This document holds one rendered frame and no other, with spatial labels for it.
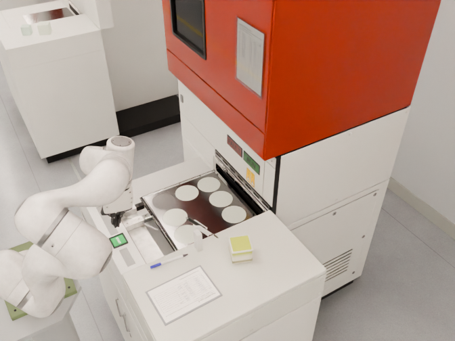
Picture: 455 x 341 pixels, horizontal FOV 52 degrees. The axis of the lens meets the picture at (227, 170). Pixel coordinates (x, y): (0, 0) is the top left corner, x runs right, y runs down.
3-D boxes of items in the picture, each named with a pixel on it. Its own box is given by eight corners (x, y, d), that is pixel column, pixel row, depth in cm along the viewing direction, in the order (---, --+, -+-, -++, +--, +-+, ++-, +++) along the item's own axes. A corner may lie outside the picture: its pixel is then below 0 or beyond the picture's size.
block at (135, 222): (141, 219, 190) (140, 214, 188) (144, 224, 188) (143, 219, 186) (122, 226, 187) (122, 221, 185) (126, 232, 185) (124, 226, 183)
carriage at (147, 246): (134, 212, 198) (133, 206, 196) (170, 270, 174) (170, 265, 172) (116, 218, 195) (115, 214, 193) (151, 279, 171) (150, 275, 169)
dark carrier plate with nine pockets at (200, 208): (214, 172, 211) (214, 171, 211) (255, 218, 189) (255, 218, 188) (144, 198, 198) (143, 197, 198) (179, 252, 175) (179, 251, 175)
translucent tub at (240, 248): (248, 246, 168) (248, 233, 164) (252, 262, 162) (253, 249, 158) (227, 249, 167) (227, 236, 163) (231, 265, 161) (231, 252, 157)
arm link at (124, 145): (100, 182, 143) (131, 185, 145) (101, 146, 136) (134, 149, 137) (103, 167, 150) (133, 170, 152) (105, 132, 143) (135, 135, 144)
